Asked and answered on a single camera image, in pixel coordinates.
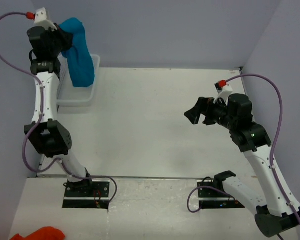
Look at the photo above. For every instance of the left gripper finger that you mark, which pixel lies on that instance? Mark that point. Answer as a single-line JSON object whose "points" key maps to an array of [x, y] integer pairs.
{"points": [[65, 36], [66, 46]]}

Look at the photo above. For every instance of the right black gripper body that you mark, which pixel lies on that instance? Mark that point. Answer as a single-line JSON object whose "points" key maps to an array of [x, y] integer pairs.
{"points": [[207, 110]]}

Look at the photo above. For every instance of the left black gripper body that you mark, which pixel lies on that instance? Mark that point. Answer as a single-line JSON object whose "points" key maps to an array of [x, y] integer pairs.
{"points": [[62, 39]]}

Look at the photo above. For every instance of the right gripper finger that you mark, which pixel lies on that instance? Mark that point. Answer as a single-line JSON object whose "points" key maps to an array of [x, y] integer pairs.
{"points": [[193, 115], [202, 106]]}

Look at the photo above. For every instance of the blue t shirt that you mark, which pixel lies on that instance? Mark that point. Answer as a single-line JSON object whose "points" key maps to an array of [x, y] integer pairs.
{"points": [[79, 61]]}

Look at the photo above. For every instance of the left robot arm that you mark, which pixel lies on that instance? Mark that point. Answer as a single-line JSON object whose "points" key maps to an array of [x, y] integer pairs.
{"points": [[47, 135]]}

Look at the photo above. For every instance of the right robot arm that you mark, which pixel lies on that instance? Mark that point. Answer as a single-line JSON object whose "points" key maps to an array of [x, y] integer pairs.
{"points": [[277, 210]]}

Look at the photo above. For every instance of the white plastic basket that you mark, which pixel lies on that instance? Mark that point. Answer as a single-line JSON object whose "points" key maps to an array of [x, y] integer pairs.
{"points": [[70, 96]]}

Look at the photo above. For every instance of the orange t shirt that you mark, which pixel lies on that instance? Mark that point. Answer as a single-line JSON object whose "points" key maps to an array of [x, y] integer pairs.
{"points": [[44, 233]]}

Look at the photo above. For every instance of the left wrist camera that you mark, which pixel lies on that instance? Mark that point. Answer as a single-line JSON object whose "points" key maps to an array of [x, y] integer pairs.
{"points": [[41, 18]]}

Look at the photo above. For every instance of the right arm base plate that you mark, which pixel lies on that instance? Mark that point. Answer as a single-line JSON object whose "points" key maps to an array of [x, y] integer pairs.
{"points": [[211, 199]]}

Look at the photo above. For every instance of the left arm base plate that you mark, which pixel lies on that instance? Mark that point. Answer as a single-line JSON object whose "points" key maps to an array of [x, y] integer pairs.
{"points": [[86, 194]]}

